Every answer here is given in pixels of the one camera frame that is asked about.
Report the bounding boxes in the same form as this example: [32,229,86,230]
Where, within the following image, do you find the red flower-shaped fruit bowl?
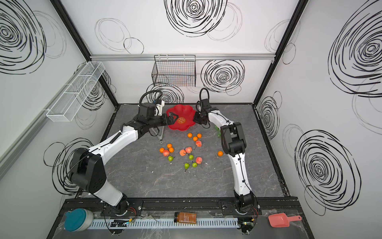
[166,105,196,131]

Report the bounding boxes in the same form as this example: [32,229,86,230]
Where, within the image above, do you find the green fake grape bunch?
[215,126,221,137]

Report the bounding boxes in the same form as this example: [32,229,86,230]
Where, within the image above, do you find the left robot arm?
[68,113,179,216]

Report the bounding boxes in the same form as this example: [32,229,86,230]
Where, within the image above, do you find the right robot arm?
[194,108,258,214]

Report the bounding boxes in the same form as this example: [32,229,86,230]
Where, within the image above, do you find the metal kitchen tongs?
[156,126,165,144]

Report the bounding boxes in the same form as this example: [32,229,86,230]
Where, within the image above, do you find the pink plastic scoop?
[268,213,302,228]

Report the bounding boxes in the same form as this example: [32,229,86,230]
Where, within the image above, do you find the teal lidded container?
[64,208,94,232]

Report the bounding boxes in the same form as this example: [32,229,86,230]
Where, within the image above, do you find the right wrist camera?
[197,99,211,112]

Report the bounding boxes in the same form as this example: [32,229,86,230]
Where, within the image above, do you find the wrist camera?
[138,100,165,118]
[197,99,211,112]

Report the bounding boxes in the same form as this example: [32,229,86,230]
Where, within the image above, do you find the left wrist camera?
[138,100,165,118]

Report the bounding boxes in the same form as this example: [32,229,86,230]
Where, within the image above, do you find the black wire basket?
[151,54,197,87]

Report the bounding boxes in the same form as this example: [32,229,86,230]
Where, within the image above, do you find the white mesh wall shelf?
[46,61,105,122]

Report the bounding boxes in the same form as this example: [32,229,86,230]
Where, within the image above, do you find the white slotted cable duct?
[88,218,239,230]

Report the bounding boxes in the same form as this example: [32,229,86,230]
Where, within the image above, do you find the black mounting rail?
[61,197,301,217]

